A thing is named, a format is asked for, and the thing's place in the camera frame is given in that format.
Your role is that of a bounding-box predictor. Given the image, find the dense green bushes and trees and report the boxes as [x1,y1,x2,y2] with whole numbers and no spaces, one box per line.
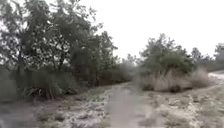
[0,0,138,103]

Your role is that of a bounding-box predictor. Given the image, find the green bush with dry grass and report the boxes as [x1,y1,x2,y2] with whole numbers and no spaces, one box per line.
[134,33,210,94]

